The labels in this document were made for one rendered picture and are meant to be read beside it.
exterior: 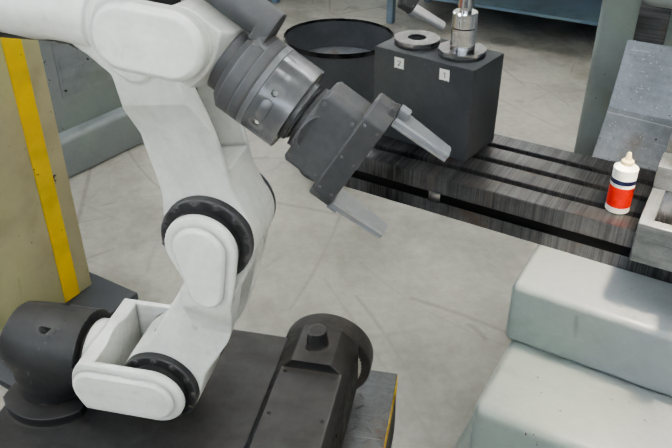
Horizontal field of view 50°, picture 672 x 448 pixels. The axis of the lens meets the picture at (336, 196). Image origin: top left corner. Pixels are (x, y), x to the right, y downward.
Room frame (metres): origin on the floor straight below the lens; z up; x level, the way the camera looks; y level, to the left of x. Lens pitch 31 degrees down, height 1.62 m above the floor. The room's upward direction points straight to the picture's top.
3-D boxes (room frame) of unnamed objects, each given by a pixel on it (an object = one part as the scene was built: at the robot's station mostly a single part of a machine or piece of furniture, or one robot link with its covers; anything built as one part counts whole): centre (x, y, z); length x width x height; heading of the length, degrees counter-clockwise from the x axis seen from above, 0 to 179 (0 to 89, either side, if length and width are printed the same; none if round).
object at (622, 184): (1.05, -0.48, 1.01); 0.04 x 0.04 x 0.11
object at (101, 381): (0.98, 0.34, 0.68); 0.21 x 0.20 x 0.13; 78
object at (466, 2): (1.30, -0.24, 1.28); 0.03 x 0.03 x 0.11
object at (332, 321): (1.18, 0.02, 0.50); 0.20 x 0.05 x 0.20; 78
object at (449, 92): (1.33, -0.20, 1.06); 0.22 x 0.12 x 0.20; 52
